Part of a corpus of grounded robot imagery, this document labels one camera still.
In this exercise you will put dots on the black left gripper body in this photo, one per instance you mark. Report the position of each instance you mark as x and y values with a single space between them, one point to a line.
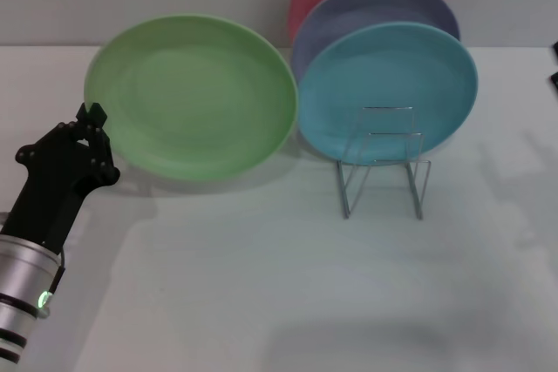
52 198

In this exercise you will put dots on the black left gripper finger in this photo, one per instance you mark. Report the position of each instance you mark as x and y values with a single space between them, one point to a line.
102 150
52 141

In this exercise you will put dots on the green round plate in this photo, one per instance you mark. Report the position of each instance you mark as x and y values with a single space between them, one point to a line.
192 97

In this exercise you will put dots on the light blue round plate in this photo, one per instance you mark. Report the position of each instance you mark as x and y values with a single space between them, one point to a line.
383 76

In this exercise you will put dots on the purple round plate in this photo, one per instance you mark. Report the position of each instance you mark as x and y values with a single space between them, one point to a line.
383 6

